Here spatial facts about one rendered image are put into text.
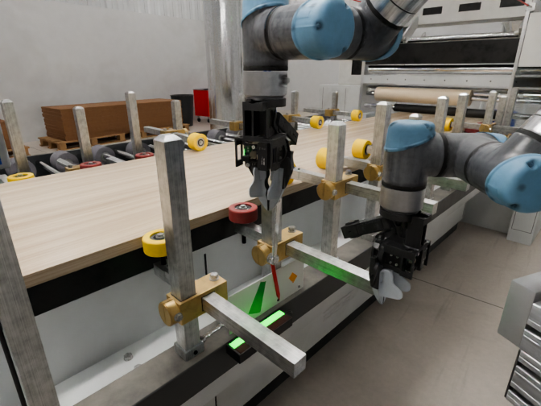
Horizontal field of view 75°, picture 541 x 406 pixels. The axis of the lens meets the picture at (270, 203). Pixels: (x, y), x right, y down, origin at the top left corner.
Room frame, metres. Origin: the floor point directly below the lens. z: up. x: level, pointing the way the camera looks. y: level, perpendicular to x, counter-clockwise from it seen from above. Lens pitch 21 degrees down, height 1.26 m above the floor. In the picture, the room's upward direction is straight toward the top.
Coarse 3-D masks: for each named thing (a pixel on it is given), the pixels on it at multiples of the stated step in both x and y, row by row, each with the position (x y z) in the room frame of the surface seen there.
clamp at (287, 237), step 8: (288, 232) 0.81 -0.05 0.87; (296, 232) 0.81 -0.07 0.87; (288, 240) 0.77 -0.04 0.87; (296, 240) 0.80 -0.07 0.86; (256, 248) 0.74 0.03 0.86; (264, 248) 0.73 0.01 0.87; (280, 248) 0.75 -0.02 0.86; (256, 256) 0.74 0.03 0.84; (264, 256) 0.72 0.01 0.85; (280, 256) 0.75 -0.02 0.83; (288, 256) 0.78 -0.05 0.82; (264, 264) 0.72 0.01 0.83
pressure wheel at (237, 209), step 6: (234, 204) 0.92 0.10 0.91; (240, 204) 0.92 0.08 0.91; (246, 204) 0.92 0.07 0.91; (252, 204) 0.92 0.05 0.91; (234, 210) 0.87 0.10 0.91; (240, 210) 0.87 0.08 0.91; (246, 210) 0.87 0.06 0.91; (252, 210) 0.87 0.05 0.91; (234, 216) 0.86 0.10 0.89; (240, 216) 0.86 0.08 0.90; (246, 216) 0.86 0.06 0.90; (252, 216) 0.87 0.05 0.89; (234, 222) 0.87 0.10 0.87; (240, 222) 0.86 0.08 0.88; (246, 222) 0.86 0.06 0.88
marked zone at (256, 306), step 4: (260, 284) 0.70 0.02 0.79; (264, 284) 0.71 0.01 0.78; (260, 288) 0.70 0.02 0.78; (264, 288) 0.71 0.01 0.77; (260, 292) 0.70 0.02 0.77; (256, 296) 0.69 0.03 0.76; (260, 296) 0.70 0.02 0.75; (256, 300) 0.69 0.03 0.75; (260, 300) 0.70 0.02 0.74; (252, 304) 0.69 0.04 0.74; (256, 304) 0.69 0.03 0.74; (260, 304) 0.70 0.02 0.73; (252, 308) 0.69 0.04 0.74; (256, 308) 0.69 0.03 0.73; (260, 308) 0.70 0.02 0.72; (252, 312) 0.68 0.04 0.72; (256, 312) 0.69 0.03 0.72
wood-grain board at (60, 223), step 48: (240, 144) 1.78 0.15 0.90; (0, 192) 1.04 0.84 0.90; (48, 192) 1.04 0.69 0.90; (96, 192) 1.04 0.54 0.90; (144, 192) 1.04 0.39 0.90; (192, 192) 1.04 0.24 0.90; (240, 192) 1.04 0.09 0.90; (288, 192) 1.09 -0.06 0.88; (48, 240) 0.71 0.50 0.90; (96, 240) 0.71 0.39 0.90
